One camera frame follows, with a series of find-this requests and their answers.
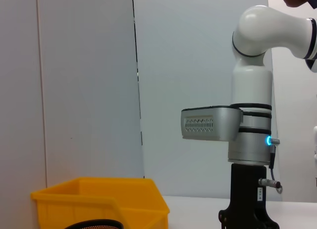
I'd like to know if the black mesh pen cup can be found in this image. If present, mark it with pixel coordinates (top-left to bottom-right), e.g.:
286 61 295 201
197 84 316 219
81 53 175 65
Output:
64 219 124 229

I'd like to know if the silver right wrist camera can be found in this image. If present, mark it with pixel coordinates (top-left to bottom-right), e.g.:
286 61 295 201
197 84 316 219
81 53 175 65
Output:
181 105 243 142

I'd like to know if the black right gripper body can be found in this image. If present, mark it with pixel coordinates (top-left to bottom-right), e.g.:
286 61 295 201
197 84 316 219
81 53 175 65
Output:
218 163 279 229

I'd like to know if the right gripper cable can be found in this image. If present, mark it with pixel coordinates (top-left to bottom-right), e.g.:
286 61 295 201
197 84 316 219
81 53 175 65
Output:
259 137 283 194

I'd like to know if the yellow plastic storage bin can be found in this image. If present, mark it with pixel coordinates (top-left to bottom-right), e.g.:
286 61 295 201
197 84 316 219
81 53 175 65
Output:
30 177 170 229

